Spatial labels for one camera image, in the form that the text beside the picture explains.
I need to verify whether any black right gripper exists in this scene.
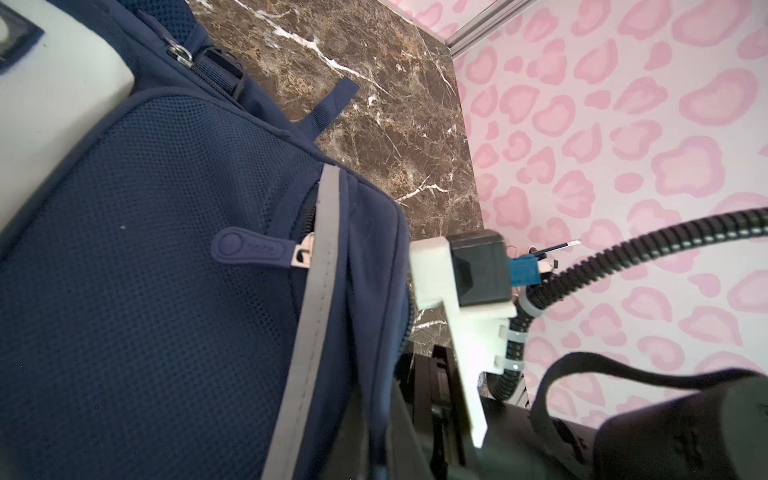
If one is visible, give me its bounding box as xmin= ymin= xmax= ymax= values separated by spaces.
xmin=392 ymin=344 xmax=601 ymax=480

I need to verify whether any navy blue student backpack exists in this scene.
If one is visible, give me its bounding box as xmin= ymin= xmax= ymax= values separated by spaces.
xmin=1 ymin=1 xmax=430 ymax=479

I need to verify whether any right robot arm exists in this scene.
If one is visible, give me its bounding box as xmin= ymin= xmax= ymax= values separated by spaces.
xmin=392 ymin=207 xmax=767 ymax=479

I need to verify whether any pink pen holder cup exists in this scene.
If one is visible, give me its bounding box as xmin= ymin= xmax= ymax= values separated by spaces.
xmin=528 ymin=239 xmax=581 ymax=258

